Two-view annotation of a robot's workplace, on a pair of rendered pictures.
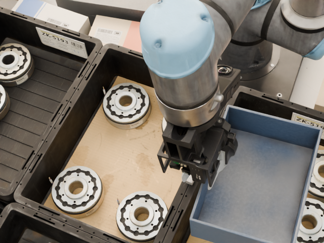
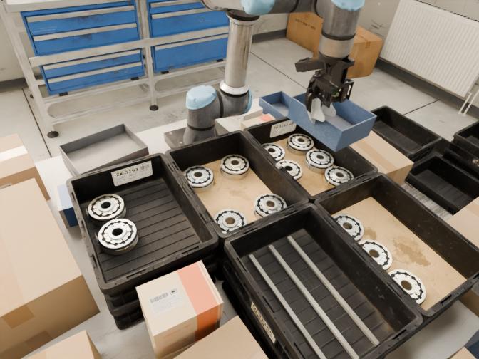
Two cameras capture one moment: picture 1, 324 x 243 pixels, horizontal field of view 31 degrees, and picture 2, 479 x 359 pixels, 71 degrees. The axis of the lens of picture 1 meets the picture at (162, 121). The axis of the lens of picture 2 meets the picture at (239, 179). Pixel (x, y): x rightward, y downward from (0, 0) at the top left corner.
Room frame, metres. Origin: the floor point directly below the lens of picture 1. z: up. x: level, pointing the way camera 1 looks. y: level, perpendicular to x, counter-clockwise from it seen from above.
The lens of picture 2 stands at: (0.23, 0.76, 1.63)
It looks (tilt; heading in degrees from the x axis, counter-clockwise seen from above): 43 degrees down; 294
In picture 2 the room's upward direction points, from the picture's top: 6 degrees clockwise
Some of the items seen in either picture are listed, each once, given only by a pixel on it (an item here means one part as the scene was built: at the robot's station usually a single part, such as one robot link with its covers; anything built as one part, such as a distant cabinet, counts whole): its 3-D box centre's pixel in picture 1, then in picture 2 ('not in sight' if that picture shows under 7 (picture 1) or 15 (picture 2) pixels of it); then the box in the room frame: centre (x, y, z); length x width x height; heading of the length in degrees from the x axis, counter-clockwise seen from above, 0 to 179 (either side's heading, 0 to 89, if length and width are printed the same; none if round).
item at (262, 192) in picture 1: (256, 182); (330, 116); (0.35, -0.13, 1.11); 0.20 x 0.15 x 0.07; 154
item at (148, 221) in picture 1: (141, 214); (270, 204); (0.42, 0.06, 0.86); 0.05 x 0.05 x 0.01
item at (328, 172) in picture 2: not in sight; (339, 176); (0.26, -0.19, 0.86); 0.10 x 0.10 x 0.01
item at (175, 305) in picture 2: not in sight; (179, 303); (0.47, 0.48, 0.89); 0.16 x 0.12 x 0.07; 57
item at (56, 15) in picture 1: (47, 33); (90, 198); (1.00, 0.26, 0.74); 0.20 x 0.12 x 0.09; 57
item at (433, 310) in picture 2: not in sight; (398, 233); (0.05, 0.03, 0.92); 0.40 x 0.30 x 0.02; 149
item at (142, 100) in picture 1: (126, 102); (198, 176); (0.68, 0.07, 0.86); 0.10 x 0.10 x 0.01
